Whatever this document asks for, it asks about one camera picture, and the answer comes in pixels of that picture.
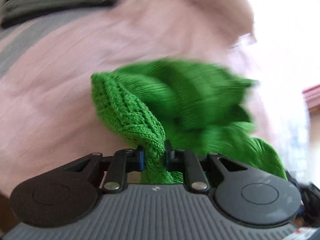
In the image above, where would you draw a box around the pink grey duvet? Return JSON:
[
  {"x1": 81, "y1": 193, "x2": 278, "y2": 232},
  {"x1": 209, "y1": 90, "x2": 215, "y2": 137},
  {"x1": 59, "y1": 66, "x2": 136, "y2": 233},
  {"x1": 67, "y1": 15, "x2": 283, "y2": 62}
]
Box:
[{"x1": 0, "y1": 0, "x2": 311, "y2": 196}]

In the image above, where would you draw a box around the green knitted sweater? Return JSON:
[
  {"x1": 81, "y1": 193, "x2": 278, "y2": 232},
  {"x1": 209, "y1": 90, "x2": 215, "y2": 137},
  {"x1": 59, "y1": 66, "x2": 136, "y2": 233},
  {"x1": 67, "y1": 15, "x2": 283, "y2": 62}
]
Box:
[{"x1": 91, "y1": 59, "x2": 286, "y2": 184}]

